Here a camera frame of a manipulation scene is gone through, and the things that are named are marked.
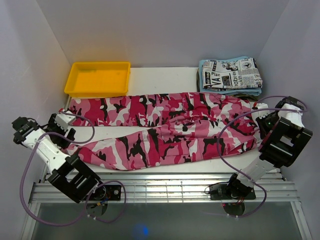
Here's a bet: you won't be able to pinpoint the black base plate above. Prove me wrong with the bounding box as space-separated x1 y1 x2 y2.
209 182 256 201
89 184 122 202

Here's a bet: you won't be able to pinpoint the newspaper print folded trousers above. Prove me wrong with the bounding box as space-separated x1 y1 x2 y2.
197 56 263 97

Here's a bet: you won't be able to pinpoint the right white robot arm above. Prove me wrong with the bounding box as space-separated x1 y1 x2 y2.
225 96 313 199

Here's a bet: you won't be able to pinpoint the aluminium rail frame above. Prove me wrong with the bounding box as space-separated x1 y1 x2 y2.
21 96 312 240

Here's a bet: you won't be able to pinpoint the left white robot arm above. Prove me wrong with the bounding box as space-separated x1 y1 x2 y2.
11 110 106 203

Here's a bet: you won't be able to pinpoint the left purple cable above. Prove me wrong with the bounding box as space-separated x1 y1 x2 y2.
19 111 127 227

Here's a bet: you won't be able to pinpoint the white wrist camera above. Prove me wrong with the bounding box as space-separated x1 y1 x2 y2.
54 111 76 131
251 102 270 120

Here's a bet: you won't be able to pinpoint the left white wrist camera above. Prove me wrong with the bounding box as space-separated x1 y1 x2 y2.
54 111 76 131

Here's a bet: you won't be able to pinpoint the yellow plastic tray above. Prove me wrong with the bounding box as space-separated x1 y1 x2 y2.
64 61 131 98

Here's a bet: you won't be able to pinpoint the pink camouflage trousers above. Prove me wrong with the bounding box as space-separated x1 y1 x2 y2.
65 92 262 171

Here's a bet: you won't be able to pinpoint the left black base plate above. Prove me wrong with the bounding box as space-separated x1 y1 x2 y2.
89 184 122 202

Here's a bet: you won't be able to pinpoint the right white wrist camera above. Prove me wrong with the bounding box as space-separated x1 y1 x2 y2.
251 102 270 120

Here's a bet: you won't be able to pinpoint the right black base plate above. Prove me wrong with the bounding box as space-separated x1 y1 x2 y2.
209 182 256 201

